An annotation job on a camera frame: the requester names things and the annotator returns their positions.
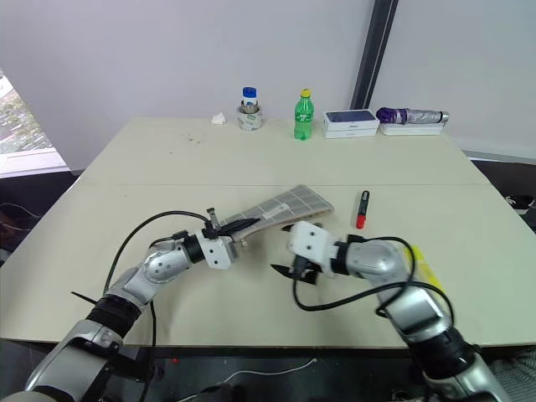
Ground grey mesh fabric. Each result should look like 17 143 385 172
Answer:
487 346 536 402

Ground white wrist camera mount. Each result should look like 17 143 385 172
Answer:
199 235 240 270
286 221 343 278

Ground grid-pattern zip pouch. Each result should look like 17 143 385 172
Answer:
217 184 337 249

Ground brown crumbs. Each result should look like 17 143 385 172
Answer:
168 132 204 154

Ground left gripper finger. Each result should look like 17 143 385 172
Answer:
218 218 261 231
217 221 258 238

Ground black shoes on floor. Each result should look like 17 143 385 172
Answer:
503 193 536 215

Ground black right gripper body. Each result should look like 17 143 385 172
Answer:
291 254 321 287

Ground thin wires on floor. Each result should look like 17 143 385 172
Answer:
0 202 44 236

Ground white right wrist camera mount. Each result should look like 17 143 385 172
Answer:
286 221 343 278

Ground roll of packing tape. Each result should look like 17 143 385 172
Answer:
236 104 265 132

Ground green plastic soda bottle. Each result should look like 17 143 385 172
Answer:
293 88 315 142

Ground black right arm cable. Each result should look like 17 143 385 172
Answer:
291 236 457 336

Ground phone box with dark lid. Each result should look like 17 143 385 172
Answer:
322 109 381 131

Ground white cable on floor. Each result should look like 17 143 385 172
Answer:
224 357 316 379

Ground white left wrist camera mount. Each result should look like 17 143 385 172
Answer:
199 235 240 270

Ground flat white box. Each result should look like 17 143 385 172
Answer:
379 121 445 137

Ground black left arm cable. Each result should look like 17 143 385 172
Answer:
102 209 213 402

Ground yellow highlighter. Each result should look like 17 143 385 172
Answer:
407 245 444 295

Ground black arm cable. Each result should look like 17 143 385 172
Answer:
291 236 457 336
102 209 213 402

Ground red marker with black cap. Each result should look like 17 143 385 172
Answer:
355 190 371 229

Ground window with outdoor view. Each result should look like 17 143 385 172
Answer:
0 69 70 179

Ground dark vertical wall frame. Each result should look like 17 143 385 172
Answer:
350 0 399 111

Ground purple and grey folded umbrella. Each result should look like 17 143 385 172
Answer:
374 106 451 126

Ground white phone box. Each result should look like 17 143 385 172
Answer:
322 127 378 140

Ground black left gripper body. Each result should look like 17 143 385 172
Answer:
202 207 225 241

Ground small blue-capped bottle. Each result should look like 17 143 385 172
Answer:
241 86 259 114

